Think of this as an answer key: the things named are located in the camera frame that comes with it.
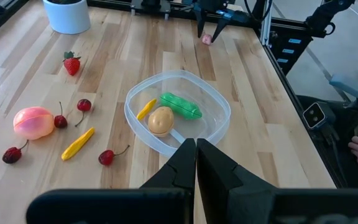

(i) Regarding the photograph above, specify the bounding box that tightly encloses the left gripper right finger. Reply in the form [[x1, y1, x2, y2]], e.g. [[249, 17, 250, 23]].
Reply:
[[196, 138, 358, 224]]

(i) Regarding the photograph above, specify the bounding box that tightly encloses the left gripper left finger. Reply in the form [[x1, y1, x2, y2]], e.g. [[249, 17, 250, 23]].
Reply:
[[25, 138, 198, 224]]

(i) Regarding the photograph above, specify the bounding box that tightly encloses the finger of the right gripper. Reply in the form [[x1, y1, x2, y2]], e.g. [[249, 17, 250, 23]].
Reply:
[[194, 4, 208, 39], [211, 18, 231, 44]]

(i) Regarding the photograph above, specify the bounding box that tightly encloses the small pink toy piece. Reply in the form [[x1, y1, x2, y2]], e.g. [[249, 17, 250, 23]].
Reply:
[[201, 33, 213, 47]]

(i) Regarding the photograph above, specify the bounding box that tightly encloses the clear plastic tupperware container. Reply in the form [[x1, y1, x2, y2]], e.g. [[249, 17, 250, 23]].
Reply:
[[123, 69, 232, 158]]

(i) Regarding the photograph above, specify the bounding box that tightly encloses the red toy cherry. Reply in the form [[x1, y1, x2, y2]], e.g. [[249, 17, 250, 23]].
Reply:
[[74, 98, 93, 128], [98, 144, 131, 167], [53, 101, 69, 129], [1, 139, 30, 165]]

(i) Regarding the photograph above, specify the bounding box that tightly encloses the tan toy potato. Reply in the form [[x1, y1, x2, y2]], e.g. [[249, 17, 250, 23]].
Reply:
[[147, 106, 175, 138]]

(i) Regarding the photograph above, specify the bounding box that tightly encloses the green toy pea pod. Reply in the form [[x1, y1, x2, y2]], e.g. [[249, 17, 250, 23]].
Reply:
[[159, 91, 203, 121]]

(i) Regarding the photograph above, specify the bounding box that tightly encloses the red toy strawberry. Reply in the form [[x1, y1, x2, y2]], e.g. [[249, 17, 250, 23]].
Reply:
[[62, 50, 82, 77]]

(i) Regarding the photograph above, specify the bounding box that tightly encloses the black box with blue labels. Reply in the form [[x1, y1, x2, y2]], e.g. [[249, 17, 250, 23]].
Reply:
[[270, 26, 307, 75]]

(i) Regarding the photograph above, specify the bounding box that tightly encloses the white plant pot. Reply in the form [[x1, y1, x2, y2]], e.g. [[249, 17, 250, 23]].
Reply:
[[42, 0, 91, 35]]

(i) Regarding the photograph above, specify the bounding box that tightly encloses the silver aluminium post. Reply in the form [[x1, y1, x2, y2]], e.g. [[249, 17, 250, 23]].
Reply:
[[259, 0, 273, 47]]

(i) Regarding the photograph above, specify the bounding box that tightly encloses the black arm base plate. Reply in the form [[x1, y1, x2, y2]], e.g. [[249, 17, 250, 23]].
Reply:
[[130, 0, 172, 15]]

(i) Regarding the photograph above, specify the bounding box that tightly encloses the grey table-level camera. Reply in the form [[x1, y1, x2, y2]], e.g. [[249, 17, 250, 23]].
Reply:
[[301, 101, 337, 131]]

